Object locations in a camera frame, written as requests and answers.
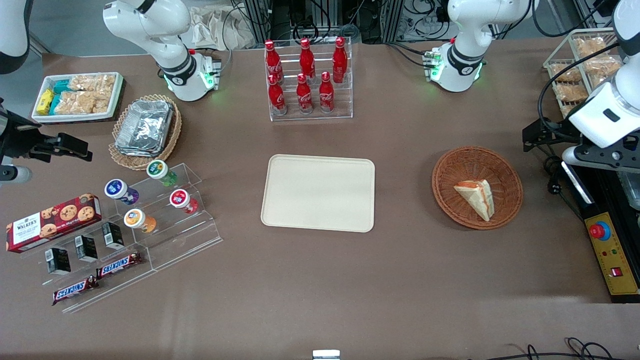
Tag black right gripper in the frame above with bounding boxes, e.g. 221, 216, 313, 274
0, 111, 94, 166

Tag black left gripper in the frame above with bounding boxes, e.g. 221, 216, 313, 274
522, 119, 640, 162

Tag triangle sandwich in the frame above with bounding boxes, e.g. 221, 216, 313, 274
453, 179, 496, 222

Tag white rectangular snack tray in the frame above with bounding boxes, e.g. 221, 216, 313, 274
31, 72, 125, 124

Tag round brown wicker basket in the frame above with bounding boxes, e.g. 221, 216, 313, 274
431, 145, 524, 231

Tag oval light wicker basket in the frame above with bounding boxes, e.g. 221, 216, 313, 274
108, 94, 183, 171

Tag cream plastic tray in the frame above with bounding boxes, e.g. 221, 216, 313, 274
260, 154, 376, 233

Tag yellow snack pack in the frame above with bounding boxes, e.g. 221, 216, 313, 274
36, 89, 55, 116

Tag wrapped bread pack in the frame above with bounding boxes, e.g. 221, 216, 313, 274
585, 56, 624, 77
555, 82, 589, 104
550, 64, 584, 84
574, 37, 609, 57

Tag red Walkers cookie box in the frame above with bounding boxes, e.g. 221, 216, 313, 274
6, 193, 103, 254

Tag purple small drink bottle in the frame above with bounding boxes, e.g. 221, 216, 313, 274
104, 179, 140, 206

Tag stack of foil trays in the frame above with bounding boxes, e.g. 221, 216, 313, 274
114, 99, 175, 158

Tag small black box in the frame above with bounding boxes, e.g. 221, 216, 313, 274
74, 235, 99, 263
45, 247, 72, 276
101, 221, 125, 251

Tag green small drink bottle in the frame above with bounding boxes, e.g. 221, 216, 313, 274
146, 159, 179, 188

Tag orange small drink bottle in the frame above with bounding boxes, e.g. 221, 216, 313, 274
123, 208, 158, 235

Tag Snickers chocolate bar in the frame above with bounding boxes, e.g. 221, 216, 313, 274
96, 251, 144, 280
52, 275, 99, 306

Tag red small drink bottle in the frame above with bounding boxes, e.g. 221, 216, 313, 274
169, 189, 200, 215

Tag yellow emergency stop control box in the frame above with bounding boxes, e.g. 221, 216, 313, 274
584, 212, 640, 297

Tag clear acrylic stepped stand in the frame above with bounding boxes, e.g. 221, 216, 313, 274
112, 162, 224, 273
22, 220, 157, 315

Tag clear acrylic bottle rack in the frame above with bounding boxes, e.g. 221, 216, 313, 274
264, 37, 354, 122

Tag crumpled clear plastic bags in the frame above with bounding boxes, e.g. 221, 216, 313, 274
186, 4, 257, 51

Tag red cola bottle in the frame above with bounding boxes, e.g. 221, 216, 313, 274
299, 38, 317, 79
296, 73, 314, 115
268, 75, 288, 116
318, 71, 335, 114
332, 36, 349, 84
264, 40, 285, 84

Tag aluminium equipment rack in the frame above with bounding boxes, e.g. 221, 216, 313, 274
244, 0, 404, 45

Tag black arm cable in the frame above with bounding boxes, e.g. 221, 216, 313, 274
537, 42, 622, 132

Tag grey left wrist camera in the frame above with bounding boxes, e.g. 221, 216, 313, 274
561, 146, 640, 172

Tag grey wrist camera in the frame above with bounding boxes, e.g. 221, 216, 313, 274
0, 166, 32, 183
561, 146, 640, 172

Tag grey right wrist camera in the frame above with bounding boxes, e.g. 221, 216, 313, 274
0, 166, 32, 183

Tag black cable with plug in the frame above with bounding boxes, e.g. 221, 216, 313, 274
544, 155, 587, 222

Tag white wire basket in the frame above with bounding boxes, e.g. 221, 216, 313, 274
543, 28, 627, 119

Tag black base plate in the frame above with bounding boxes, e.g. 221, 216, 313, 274
564, 161, 640, 304

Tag black base power cable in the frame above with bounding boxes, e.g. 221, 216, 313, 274
385, 42, 437, 69

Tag black cable bundle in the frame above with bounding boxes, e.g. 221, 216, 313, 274
470, 337, 623, 360

